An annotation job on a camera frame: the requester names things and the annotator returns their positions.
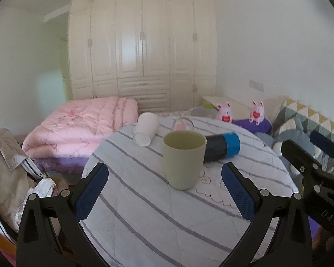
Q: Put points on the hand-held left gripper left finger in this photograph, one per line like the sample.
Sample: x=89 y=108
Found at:
x=89 y=193

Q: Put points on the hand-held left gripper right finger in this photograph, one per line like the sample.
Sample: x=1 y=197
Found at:
x=239 y=196

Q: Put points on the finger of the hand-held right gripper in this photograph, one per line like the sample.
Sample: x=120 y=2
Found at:
x=296 y=155
x=327 y=144

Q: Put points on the black cup with blue band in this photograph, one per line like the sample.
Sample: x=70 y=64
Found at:
x=220 y=147

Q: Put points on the white cup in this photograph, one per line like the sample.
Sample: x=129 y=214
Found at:
x=147 y=126

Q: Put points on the pale green cup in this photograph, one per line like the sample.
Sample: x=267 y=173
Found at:
x=182 y=164

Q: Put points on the clear glass cup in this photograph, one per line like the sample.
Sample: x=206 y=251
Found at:
x=183 y=123

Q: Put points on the grey plush toy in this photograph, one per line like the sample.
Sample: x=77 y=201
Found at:
x=291 y=135

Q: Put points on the triangle patterned headboard cushion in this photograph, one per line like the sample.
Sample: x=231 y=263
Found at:
x=309 y=114

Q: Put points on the purple bed sheet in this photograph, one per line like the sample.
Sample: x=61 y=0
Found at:
x=61 y=163

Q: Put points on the white plastic bag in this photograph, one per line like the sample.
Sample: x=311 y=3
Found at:
x=43 y=190

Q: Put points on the purple pillow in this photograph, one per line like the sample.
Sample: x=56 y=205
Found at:
x=256 y=128

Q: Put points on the pink plush toy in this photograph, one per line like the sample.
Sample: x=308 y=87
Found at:
x=225 y=113
x=257 y=112

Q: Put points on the round table with striped cloth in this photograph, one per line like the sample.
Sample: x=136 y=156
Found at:
x=144 y=228

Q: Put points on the pink folded quilt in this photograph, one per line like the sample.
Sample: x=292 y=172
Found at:
x=80 y=125

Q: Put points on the beige jacket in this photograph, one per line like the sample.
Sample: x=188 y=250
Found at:
x=4 y=172

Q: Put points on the cream wardrobe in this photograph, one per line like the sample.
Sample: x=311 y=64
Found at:
x=144 y=47

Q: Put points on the wall switch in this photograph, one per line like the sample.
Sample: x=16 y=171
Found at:
x=256 y=85

